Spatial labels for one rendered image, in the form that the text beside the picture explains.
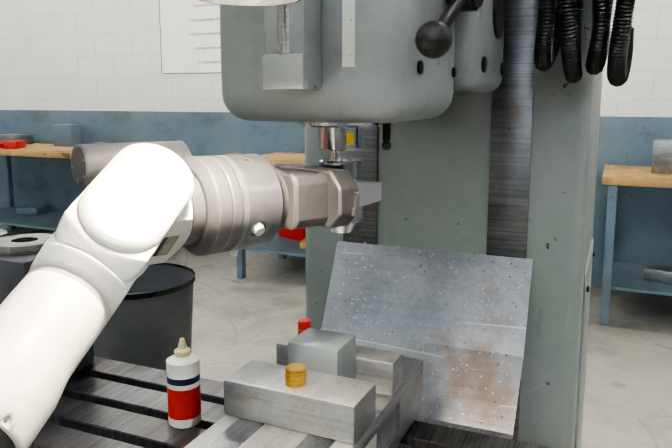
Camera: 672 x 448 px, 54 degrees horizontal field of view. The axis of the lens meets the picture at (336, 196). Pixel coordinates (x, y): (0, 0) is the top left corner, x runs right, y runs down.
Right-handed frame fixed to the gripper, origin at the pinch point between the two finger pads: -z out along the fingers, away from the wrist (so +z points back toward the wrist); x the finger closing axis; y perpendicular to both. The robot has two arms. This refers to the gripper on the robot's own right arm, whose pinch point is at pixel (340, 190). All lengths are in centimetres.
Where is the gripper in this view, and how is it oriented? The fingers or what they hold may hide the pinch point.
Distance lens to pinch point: 69.4
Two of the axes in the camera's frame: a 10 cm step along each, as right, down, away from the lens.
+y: -0.1, 9.9, 1.4
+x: -6.7, -1.1, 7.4
